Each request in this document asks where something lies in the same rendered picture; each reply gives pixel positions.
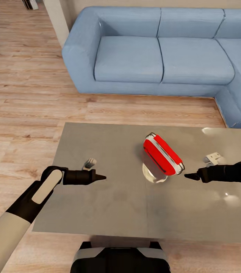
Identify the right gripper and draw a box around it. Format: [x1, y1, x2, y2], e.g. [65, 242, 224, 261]
[184, 165, 232, 183]

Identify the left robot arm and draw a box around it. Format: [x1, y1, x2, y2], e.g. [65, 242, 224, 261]
[0, 158, 107, 273]

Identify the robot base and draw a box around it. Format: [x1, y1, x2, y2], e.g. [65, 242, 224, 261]
[70, 242, 171, 273]

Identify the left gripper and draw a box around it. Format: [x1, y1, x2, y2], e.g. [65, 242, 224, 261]
[74, 169, 107, 186]

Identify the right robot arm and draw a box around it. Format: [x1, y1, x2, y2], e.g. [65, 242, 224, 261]
[184, 152, 241, 183]

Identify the radio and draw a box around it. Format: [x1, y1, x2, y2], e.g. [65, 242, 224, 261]
[143, 133, 185, 176]

